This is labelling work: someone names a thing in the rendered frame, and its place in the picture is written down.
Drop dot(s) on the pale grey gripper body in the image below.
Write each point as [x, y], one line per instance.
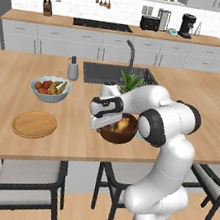
[106, 121]

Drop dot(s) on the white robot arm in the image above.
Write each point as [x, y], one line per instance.
[172, 153]

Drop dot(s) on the chicken drumstick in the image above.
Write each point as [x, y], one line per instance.
[124, 124]

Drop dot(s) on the brown wooden bowl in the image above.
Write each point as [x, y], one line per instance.
[119, 138]

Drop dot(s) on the pale blue fruit bowl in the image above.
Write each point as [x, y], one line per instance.
[49, 94]

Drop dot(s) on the pale blue plate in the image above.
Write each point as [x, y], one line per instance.
[139, 135]

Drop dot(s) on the green potted plant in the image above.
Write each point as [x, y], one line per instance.
[130, 82]

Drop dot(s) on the dark grey sink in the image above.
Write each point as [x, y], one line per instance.
[101, 73]

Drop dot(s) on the black chair grey seat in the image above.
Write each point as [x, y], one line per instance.
[117, 177]
[212, 186]
[26, 177]

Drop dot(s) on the grey soap dispenser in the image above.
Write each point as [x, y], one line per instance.
[73, 71]

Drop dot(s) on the dark grey tap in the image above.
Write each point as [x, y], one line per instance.
[132, 56]

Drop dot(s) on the round wooden plate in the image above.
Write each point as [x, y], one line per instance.
[34, 124]

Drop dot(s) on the grey base cupboards run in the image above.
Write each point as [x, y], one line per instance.
[75, 43]

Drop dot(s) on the black hob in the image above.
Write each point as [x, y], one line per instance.
[102, 25]

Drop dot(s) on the black toaster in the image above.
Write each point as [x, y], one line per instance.
[150, 23]

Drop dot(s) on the small teal box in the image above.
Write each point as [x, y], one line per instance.
[172, 32]

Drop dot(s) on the silver kettle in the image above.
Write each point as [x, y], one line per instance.
[164, 20]

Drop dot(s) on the black coffee machine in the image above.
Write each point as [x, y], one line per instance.
[187, 26]

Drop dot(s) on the wooden knife block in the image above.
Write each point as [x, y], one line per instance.
[48, 7]

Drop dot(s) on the clear glass bottle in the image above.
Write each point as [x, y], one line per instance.
[198, 29]

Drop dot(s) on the grey double wall socket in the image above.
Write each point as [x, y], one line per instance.
[147, 10]

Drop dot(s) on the white wall shelf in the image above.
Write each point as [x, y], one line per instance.
[157, 0]

